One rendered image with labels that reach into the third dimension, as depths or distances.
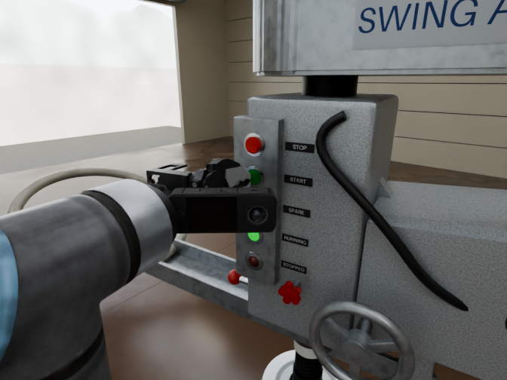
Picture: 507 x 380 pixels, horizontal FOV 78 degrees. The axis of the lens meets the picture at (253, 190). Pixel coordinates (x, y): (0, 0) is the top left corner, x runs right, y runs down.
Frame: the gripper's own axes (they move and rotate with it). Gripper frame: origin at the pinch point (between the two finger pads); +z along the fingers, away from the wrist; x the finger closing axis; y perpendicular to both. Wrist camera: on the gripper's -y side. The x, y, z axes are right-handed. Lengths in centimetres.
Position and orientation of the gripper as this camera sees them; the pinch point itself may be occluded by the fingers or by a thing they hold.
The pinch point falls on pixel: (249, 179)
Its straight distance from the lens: 48.3
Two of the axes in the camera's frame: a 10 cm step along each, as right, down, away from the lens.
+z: 4.4, -2.5, 8.6
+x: 0.0, 9.6, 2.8
